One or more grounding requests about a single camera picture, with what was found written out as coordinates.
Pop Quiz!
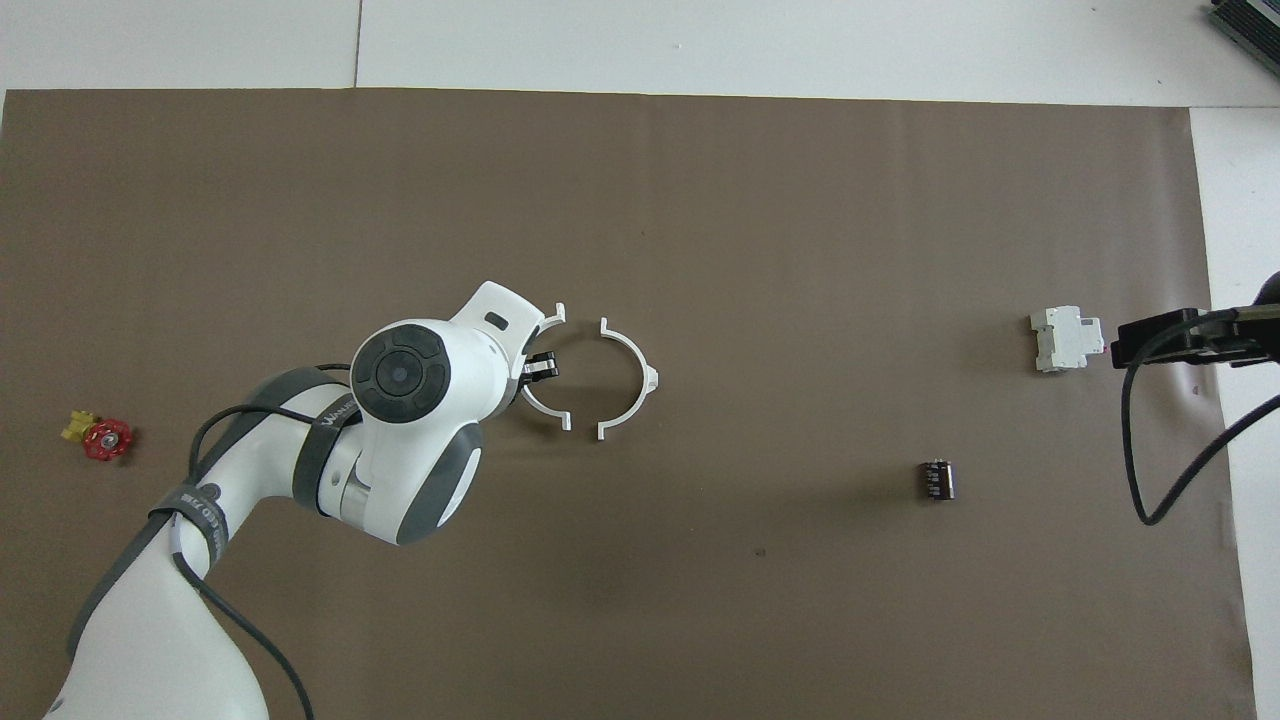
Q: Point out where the white half pipe clamp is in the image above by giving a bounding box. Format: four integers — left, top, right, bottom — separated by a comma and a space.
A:
520, 302, 573, 432
598, 318, 661, 442

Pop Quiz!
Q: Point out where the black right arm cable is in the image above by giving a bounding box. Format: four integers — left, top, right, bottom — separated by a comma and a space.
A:
1119, 308, 1280, 527

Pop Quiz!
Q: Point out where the red handle brass valve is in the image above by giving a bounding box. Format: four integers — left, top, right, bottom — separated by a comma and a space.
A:
61, 408, 136, 463

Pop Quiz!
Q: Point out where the brown paper mat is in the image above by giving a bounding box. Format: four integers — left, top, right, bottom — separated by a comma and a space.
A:
0, 88, 1259, 720

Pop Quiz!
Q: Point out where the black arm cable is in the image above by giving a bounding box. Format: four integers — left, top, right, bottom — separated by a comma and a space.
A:
1119, 308, 1280, 527
170, 362, 353, 720

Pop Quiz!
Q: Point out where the white circuit breaker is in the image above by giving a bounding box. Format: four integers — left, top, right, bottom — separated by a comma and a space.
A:
1030, 305, 1106, 374

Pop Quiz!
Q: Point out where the grey ribbed metal device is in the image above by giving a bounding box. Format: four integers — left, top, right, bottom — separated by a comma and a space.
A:
1205, 0, 1280, 51

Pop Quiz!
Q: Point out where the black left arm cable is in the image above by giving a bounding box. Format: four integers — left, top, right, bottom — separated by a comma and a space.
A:
170, 362, 353, 720

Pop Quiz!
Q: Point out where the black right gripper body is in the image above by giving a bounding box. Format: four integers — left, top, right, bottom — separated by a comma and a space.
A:
1198, 305, 1280, 367

